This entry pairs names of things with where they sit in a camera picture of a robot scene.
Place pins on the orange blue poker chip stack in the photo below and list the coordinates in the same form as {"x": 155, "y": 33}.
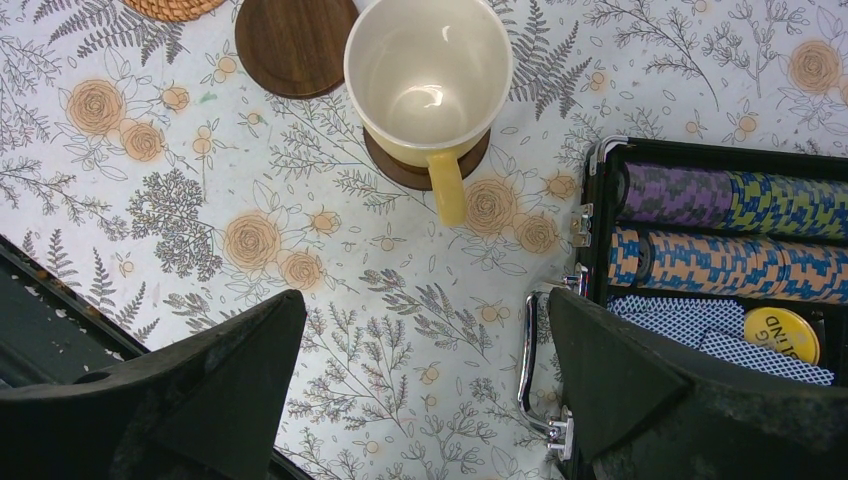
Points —
{"x": 743, "y": 266}

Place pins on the yellow mug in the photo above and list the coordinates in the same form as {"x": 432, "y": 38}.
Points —
{"x": 427, "y": 79}

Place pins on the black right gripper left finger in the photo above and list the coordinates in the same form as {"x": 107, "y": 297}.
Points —
{"x": 206, "y": 407}

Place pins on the floral tablecloth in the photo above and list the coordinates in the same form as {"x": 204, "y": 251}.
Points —
{"x": 143, "y": 166}

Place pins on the yellow dealer button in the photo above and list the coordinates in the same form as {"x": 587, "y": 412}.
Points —
{"x": 784, "y": 332}

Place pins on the woven rattan coaster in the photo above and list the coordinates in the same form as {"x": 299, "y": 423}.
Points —
{"x": 173, "y": 10}

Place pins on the black poker chip case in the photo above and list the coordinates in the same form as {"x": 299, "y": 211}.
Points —
{"x": 599, "y": 219}

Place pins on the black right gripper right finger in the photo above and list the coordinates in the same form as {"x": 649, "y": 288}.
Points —
{"x": 647, "y": 407}

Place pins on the blue playing cards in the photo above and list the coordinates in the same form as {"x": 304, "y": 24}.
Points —
{"x": 714, "y": 327}

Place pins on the small dark wooden coaster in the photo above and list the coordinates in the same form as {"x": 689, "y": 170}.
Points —
{"x": 294, "y": 48}

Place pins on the purple poker chip stack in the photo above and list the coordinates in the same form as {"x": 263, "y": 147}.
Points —
{"x": 673, "y": 196}

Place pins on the dark wooden coaster under mug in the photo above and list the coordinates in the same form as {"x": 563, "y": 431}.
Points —
{"x": 417, "y": 178}

